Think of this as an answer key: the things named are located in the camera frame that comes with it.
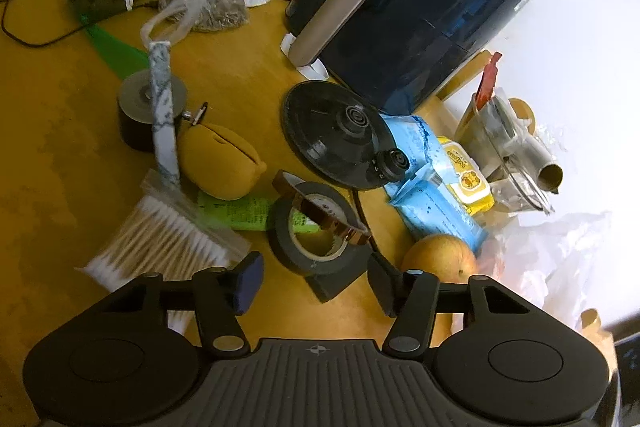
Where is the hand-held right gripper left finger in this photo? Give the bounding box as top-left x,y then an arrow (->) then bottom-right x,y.
92,252 -> 265,356

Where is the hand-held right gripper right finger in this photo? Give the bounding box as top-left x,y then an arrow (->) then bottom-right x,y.
367,252 -> 541,356

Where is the black tape roll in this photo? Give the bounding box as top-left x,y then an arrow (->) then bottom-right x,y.
269,181 -> 353,277

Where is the yellow plush pouch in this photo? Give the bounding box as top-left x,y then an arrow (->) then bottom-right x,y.
177,123 -> 266,201

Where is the wooden desktop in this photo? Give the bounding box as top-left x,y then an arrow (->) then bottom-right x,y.
0,0 -> 617,427

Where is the brown round fruit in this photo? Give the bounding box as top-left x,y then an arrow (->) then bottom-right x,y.
401,234 -> 479,286

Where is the blue wipes pack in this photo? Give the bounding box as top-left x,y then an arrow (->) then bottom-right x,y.
380,114 -> 489,256

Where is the brown tape roll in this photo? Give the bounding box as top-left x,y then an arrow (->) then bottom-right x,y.
272,172 -> 372,249

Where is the bag of cotton swabs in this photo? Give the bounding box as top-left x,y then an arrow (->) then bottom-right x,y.
75,169 -> 251,338

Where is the yellow wipes pack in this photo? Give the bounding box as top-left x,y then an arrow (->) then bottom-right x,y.
437,136 -> 496,216

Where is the black kettle base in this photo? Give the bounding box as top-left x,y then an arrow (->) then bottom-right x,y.
282,81 -> 401,192

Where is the white plastic bag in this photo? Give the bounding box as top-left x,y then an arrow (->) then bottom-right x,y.
475,209 -> 627,339

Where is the metal cup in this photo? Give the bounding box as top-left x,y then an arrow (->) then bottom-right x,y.
455,89 -> 536,175

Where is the black cylinder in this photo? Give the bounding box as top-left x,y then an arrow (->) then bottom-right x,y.
117,74 -> 189,154

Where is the marble pattern strip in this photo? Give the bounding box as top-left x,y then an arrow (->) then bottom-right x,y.
149,41 -> 182,188

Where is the silver tube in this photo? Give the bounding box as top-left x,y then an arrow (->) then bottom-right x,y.
505,127 -> 564,196

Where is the red packet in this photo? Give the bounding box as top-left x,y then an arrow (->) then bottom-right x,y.
474,52 -> 503,112

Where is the green plastic bag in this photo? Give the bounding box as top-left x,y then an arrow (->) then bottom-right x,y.
82,19 -> 151,81

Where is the clear bag with dark contents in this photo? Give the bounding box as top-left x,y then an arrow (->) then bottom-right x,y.
141,0 -> 251,46

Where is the dark blue air fryer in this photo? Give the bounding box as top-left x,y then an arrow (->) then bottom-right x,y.
286,0 -> 532,116

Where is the black kettle base cable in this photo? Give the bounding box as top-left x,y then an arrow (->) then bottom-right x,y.
351,188 -> 382,254

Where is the small black camera lens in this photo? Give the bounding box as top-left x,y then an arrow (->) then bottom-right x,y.
375,148 -> 412,184

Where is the metal keychain clip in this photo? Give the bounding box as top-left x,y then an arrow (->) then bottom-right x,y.
182,103 -> 210,126

